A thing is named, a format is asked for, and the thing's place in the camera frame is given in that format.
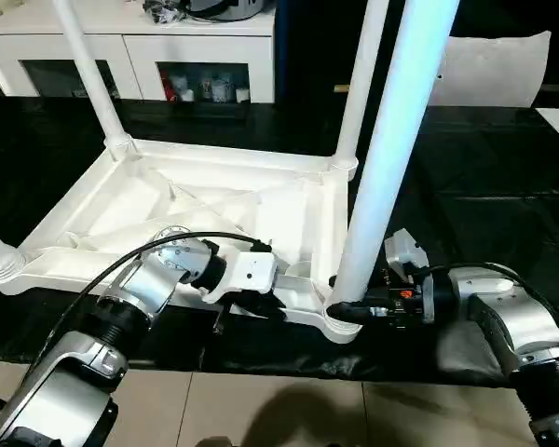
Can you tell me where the dark round appliance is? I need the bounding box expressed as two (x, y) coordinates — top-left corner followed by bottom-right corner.
(144, 0), (277, 23)

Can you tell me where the white glass-door cabinet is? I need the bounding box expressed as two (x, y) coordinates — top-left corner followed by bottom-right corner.
(0, 0), (277, 103)

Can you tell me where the grey cushion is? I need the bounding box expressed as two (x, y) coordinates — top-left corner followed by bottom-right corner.
(433, 30), (552, 109)

